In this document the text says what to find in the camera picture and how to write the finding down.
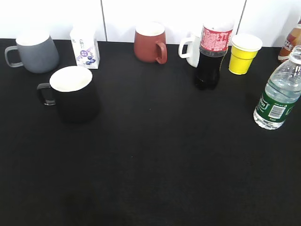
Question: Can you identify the white blueberry milk carton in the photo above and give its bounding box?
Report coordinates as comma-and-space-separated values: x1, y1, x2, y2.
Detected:
70, 24, 100, 69

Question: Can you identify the red ceramic mug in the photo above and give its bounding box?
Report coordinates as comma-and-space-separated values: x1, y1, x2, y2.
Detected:
134, 22, 167, 64

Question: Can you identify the grey ceramic mug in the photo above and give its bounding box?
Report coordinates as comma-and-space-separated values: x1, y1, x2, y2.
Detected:
4, 30, 59, 73

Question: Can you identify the black ceramic mug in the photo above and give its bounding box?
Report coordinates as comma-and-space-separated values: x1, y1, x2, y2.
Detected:
37, 66, 100, 123

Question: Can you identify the cola bottle red label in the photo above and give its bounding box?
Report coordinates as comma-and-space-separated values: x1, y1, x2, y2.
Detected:
194, 20, 234, 90

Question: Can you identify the yellow paper cup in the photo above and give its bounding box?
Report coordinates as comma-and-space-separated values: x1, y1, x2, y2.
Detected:
229, 33, 263, 75

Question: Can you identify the white ceramic mug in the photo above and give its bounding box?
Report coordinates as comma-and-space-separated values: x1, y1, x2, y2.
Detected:
178, 32, 201, 68

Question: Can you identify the brown coffee drink bottle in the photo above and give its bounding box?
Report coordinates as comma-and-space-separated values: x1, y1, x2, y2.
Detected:
278, 20, 301, 63

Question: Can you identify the water bottle green label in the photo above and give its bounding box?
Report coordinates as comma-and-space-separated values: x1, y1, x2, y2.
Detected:
253, 45, 301, 130

